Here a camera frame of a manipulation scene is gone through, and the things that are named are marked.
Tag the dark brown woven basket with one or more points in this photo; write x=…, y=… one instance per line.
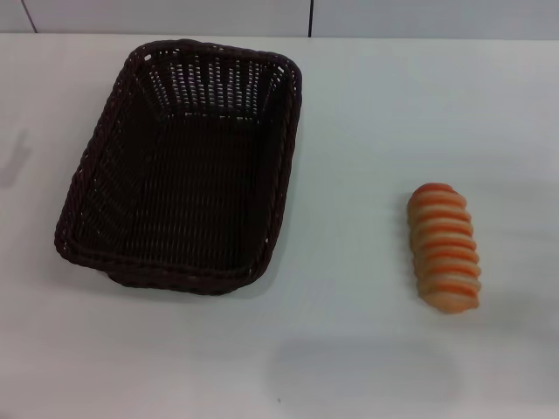
x=183, y=187

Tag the orange striped bread roll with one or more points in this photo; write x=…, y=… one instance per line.
x=445, y=249

